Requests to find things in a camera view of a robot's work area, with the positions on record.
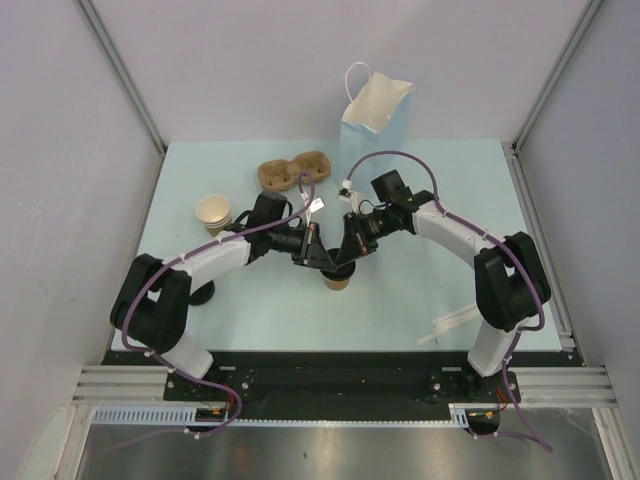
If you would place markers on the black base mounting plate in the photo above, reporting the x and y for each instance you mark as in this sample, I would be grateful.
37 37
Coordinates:
352 386

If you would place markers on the brown paper coffee cup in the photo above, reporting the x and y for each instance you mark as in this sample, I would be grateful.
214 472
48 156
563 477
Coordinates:
336 285

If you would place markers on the aluminium frame rail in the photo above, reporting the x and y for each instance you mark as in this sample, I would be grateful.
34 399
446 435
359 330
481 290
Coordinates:
120 385

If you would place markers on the black plastic cup lid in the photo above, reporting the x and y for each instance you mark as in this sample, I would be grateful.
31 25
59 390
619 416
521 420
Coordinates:
342 273

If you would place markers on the stack of paper cups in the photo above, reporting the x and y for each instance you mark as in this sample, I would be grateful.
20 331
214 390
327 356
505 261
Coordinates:
214 212

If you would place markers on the light blue table mat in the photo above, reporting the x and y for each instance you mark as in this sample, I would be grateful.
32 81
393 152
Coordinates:
395 294

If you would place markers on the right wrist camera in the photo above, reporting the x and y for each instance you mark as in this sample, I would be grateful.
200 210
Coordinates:
348 195

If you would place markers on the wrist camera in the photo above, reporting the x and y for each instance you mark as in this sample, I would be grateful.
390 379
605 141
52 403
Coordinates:
316 204
348 195

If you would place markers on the white wrapped straw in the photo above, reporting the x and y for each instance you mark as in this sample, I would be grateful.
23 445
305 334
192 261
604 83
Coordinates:
458 335
461 311
450 324

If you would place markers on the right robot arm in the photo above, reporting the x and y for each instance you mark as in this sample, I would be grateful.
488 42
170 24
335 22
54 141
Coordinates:
511 285

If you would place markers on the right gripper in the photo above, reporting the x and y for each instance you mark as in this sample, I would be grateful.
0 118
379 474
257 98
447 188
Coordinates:
356 242

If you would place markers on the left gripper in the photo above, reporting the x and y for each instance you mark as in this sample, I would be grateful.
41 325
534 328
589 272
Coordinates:
312 252

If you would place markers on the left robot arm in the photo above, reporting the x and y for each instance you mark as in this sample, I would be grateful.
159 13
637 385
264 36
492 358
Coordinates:
152 305

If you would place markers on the light blue paper bag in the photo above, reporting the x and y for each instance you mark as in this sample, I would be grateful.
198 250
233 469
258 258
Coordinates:
375 118

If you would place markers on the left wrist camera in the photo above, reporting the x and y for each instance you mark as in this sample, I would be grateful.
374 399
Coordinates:
316 204

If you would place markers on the stack of black lids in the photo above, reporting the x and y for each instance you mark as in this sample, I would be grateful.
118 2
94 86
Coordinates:
203 294

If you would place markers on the brown cardboard cup carrier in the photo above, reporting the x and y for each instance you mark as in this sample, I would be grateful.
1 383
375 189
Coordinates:
281 174

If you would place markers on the white slotted cable duct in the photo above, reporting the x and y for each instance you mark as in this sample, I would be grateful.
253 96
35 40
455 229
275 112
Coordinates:
202 417

